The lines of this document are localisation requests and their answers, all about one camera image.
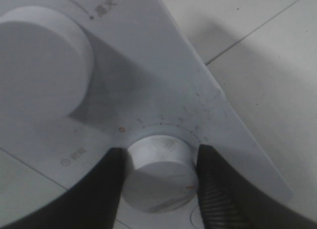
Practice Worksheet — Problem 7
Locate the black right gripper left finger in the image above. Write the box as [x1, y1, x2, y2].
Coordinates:
[4, 147, 127, 229]

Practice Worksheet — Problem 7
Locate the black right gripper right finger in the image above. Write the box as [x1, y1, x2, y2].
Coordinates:
[196, 144, 317, 229]

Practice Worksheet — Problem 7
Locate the round door release button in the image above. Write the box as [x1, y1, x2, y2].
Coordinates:
[190, 205, 205, 229]

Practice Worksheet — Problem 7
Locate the white microwave knob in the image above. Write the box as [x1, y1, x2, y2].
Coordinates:
[122, 135, 198, 213]
[0, 6, 94, 122]

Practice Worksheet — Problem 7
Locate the white microwave oven body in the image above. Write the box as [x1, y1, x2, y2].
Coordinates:
[0, 0, 291, 229]

